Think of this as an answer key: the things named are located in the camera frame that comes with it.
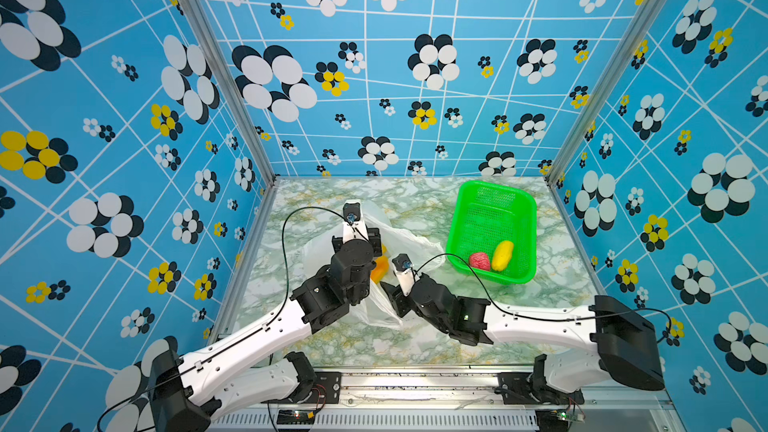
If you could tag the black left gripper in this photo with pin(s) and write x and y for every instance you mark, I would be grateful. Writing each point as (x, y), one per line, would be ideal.
(374, 238)

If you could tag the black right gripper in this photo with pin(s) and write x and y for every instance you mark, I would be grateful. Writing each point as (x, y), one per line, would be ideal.
(397, 298)

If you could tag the white plastic bag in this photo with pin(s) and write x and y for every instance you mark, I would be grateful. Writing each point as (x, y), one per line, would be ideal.
(376, 309)

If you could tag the yellow orange fruit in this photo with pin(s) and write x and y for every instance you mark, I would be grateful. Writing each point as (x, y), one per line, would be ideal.
(380, 270)

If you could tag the pink red dragon fruit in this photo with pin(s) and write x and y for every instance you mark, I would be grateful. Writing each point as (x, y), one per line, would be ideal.
(480, 261)

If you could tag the orange yellow mango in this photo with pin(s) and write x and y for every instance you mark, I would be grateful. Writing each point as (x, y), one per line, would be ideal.
(502, 256)

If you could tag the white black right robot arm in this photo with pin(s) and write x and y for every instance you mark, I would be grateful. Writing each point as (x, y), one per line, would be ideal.
(602, 340)

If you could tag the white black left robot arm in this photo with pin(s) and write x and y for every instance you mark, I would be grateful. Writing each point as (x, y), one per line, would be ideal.
(187, 392)

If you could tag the green plastic perforated basket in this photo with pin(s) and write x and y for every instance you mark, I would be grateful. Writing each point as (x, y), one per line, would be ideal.
(487, 214)

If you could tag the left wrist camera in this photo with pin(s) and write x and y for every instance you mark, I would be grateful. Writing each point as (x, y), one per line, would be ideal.
(353, 225)

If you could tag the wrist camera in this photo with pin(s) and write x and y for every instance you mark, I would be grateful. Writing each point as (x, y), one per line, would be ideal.
(404, 272)
(353, 225)

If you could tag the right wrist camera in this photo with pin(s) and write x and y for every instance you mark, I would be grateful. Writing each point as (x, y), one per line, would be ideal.
(404, 272)

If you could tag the front aluminium rail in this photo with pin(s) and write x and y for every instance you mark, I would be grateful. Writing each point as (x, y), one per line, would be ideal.
(452, 399)

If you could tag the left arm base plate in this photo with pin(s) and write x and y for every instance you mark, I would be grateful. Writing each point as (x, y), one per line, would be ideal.
(325, 389)

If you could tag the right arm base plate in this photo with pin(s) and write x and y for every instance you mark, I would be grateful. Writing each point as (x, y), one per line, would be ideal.
(517, 388)

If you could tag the left rear aluminium frame post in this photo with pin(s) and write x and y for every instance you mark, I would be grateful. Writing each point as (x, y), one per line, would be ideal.
(204, 34)

